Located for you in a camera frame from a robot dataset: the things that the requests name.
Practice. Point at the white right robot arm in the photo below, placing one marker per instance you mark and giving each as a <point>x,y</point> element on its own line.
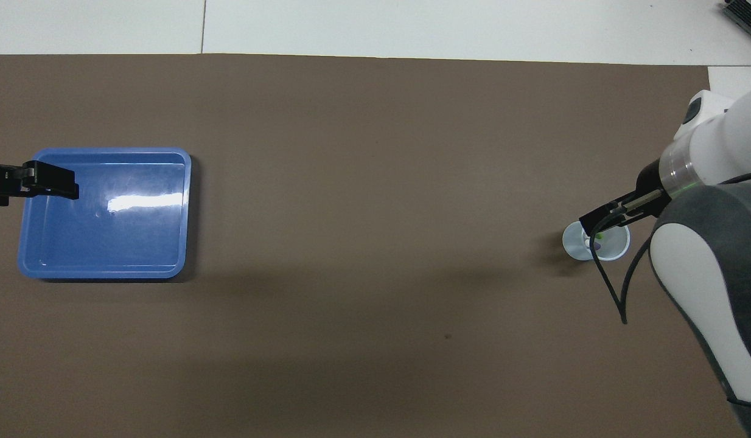
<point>716,243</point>

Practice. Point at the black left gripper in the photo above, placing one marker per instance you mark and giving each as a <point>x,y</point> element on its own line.
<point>1,179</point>

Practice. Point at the brown table mat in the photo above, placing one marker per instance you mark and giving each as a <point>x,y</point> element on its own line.
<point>375,182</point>

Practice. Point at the grey striped device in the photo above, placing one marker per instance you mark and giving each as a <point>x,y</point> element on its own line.
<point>747,12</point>

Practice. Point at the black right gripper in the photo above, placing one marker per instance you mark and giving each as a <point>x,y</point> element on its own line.
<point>652,185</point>

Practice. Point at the green marker pen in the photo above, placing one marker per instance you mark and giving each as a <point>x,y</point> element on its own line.
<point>598,237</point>

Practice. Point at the translucent plastic cup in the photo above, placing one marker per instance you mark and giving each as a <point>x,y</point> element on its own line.
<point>576,243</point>

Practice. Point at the blue plastic tray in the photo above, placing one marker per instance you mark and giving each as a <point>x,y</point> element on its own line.
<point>138,243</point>

